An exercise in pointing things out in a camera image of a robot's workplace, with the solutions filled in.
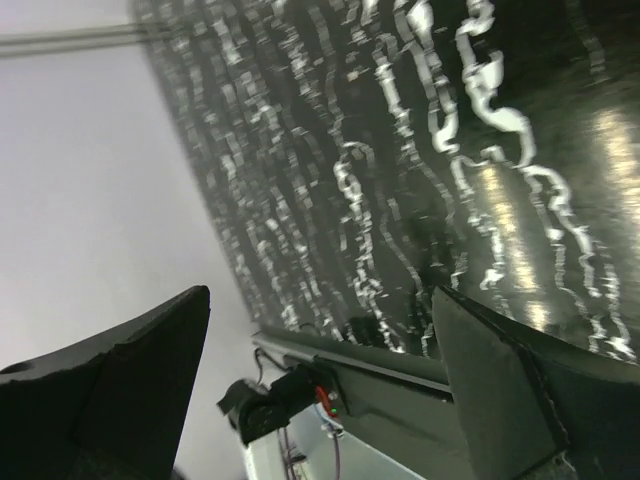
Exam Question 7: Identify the aluminium frame rail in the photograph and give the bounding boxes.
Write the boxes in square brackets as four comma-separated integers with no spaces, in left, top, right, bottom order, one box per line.
[1,22,172,58]

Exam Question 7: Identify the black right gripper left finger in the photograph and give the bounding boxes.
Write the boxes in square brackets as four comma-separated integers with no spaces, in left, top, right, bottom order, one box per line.
[1,286,210,479]

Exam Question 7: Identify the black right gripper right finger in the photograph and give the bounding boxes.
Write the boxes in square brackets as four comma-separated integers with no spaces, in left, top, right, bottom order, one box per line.
[433,287,639,479]

